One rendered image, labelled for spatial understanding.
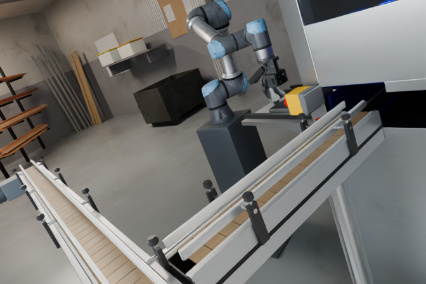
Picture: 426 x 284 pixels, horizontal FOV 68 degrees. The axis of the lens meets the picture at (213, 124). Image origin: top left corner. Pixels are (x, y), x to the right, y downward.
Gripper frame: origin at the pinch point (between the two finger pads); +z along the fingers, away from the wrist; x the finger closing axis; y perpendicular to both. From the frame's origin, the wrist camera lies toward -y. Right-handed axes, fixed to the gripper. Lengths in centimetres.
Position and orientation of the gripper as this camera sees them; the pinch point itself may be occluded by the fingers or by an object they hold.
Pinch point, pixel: (275, 103)
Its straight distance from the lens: 139.6
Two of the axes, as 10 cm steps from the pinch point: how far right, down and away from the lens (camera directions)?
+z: 3.3, 9.0, 2.9
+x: 7.3, -4.4, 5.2
